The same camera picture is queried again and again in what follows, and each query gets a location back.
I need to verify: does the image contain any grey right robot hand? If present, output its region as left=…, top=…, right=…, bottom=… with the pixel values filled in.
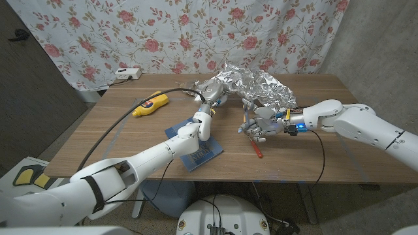
left=238, top=99, right=287, bottom=143

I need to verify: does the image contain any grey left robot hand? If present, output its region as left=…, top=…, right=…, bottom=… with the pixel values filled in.
left=197, top=80, right=229, bottom=114

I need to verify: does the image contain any fork with red handle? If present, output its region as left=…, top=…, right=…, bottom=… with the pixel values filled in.
left=249, top=136, right=264, bottom=159

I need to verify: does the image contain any aluminum foil sheet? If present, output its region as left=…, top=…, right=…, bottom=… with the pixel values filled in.
left=174, top=62, right=298, bottom=114

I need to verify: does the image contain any blue notebook with gold lettering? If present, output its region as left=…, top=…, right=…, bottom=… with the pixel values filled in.
left=164, top=117, right=225, bottom=173

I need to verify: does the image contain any yellow mustard bottle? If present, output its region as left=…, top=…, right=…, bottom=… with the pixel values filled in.
left=131, top=90, right=170, bottom=118

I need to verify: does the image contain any floral backdrop cloth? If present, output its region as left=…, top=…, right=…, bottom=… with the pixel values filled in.
left=6, top=0, right=350, bottom=92

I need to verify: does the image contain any white power strip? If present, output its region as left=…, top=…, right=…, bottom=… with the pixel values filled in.
left=114, top=67, right=142, bottom=80

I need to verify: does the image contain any grey table leg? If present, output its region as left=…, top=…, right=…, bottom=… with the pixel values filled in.
left=297, top=183, right=318, bottom=225

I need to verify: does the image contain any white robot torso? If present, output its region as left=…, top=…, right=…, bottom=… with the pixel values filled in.
left=176, top=195, right=270, bottom=235

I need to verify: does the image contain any black device on floor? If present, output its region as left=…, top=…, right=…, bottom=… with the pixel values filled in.
left=276, top=218, right=300, bottom=235

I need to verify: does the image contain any blue-grey stool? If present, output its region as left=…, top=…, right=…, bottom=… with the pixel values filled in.
left=135, top=180, right=197, bottom=219

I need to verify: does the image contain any white floor board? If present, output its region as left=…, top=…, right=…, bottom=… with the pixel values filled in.
left=0, top=156, right=71, bottom=196

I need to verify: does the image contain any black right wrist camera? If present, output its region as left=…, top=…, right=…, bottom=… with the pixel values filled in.
left=283, top=123, right=308, bottom=136

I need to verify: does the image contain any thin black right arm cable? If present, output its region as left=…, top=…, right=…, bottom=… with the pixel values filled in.
left=302, top=129, right=327, bottom=198

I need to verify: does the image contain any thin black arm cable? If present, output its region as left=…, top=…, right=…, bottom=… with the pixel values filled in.
left=103, top=159, right=174, bottom=206
left=302, top=129, right=327, bottom=198

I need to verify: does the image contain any black power strip cable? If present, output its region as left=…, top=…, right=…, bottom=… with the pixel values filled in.
left=109, top=75, right=133, bottom=87

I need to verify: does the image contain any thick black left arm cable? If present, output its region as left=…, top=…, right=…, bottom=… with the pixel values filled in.
left=76, top=87, right=206, bottom=173

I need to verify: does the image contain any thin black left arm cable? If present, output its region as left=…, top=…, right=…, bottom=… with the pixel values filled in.
left=103, top=159, right=174, bottom=206

